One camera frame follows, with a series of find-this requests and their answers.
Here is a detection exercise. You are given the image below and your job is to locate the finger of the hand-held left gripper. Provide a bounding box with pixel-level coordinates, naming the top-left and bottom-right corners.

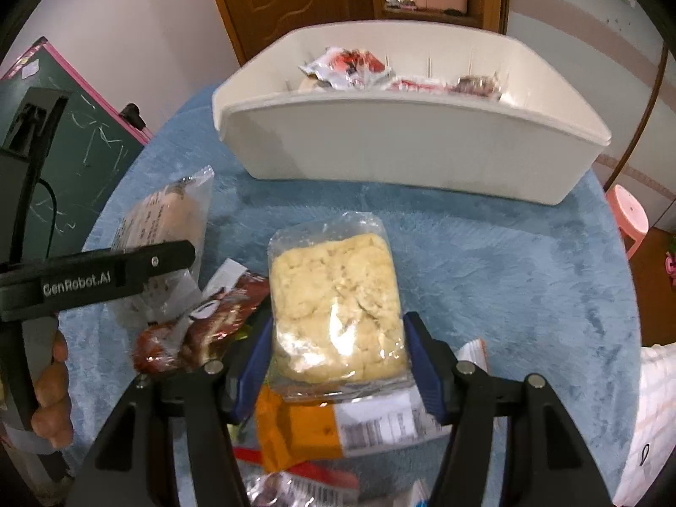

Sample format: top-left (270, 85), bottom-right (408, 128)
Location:
top-left (119, 239), bottom-right (197, 297)

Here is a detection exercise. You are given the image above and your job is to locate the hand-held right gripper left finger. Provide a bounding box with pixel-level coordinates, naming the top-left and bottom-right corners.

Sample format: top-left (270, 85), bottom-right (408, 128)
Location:
top-left (66, 309), bottom-right (275, 507)

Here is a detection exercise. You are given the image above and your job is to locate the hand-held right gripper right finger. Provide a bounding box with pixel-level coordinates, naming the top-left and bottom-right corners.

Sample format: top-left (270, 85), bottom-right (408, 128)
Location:
top-left (402, 311), bottom-right (619, 507)

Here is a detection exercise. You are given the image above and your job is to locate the clear brown biscuit packet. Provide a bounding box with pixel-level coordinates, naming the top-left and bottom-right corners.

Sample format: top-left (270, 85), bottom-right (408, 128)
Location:
top-left (108, 165), bottom-right (215, 328)

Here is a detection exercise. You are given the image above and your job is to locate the small brown chocolate packet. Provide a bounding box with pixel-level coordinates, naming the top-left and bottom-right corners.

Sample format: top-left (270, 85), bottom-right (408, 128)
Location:
top-left (185, 259), bottom-right (271, 360)

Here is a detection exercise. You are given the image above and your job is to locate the red orange pastry packet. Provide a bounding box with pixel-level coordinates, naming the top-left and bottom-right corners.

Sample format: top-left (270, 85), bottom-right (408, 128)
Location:
top-left (253, 383), bottom-right (455, 473)

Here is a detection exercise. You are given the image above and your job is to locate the small dark red packet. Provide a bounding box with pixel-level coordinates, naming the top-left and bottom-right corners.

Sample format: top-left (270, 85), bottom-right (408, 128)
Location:
top-left (132, 322), bottom-right (202, 376)

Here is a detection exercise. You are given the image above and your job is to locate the yellow puffed rice cake packet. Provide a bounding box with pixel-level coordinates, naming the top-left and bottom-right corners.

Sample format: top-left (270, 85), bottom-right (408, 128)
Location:
top-left (265, 211), bottom-right (415, 399)

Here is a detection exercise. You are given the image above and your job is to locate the white plastic bin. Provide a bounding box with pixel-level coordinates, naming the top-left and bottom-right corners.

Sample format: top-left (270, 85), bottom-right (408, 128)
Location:
top-left (211, 20), bottom-right (612, 207)

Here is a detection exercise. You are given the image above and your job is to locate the red white nut picture packet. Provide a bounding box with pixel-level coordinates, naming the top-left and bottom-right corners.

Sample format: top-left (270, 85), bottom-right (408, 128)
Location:
top-left (298, 46), bottom-right (396, 90)

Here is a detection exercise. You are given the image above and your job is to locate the red and white snack pouch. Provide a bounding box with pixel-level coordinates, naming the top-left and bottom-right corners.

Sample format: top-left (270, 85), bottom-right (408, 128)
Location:
top-left (388, 76), bottom-right (460, 95)

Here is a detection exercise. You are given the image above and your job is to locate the dark candy wrapper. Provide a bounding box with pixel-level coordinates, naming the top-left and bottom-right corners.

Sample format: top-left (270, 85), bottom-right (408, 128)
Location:
top-left (455, 74), bottom-right (502, 98)

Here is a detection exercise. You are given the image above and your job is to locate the person's left hand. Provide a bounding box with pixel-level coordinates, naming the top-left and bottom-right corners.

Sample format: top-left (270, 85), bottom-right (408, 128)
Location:
top-left (30, 330), bottom-right (72, 450)

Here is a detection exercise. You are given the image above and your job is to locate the black easel knob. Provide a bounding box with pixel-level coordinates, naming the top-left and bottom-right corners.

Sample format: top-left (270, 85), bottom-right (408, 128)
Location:
top-left (119, 103), bottom-right (146, 133)

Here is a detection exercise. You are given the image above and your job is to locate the checkered bed blanket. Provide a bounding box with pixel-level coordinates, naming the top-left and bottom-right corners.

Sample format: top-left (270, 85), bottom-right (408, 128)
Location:
top-left (613, 343), bottom-right (676, 507)

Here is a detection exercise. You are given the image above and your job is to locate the pink plastic stool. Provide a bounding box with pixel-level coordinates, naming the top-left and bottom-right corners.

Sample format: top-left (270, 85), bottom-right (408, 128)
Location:
top-left (605, 185), bottom-right (649, 259)

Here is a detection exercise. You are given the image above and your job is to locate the floral sliding wardrobe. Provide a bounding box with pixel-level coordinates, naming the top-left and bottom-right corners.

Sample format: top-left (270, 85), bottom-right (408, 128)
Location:
top-left (502, 0), bottom-right (676, 233)

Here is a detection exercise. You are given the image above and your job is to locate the black cable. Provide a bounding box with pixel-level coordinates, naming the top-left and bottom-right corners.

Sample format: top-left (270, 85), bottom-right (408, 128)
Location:
top-left (38, 177), bottom-right (59, 254)

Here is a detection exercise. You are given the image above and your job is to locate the green chalkboard with pink frame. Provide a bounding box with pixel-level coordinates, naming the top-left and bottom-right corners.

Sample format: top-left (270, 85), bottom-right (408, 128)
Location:
top-left (0, 37), bottom-right (154, 254)

